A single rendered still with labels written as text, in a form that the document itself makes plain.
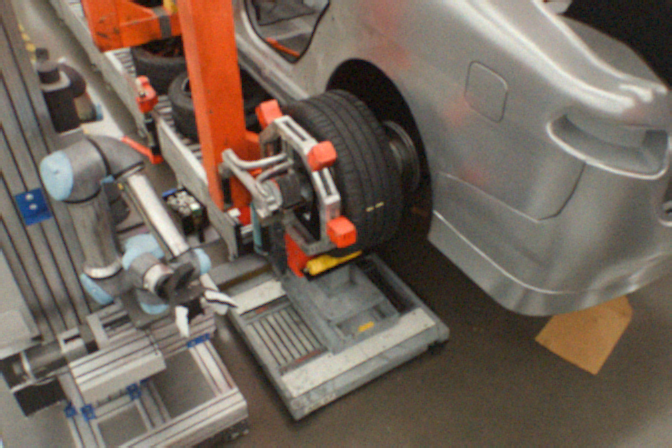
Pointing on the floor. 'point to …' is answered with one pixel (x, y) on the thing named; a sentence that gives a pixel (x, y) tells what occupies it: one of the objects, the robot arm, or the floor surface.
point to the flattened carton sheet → (587, 333)
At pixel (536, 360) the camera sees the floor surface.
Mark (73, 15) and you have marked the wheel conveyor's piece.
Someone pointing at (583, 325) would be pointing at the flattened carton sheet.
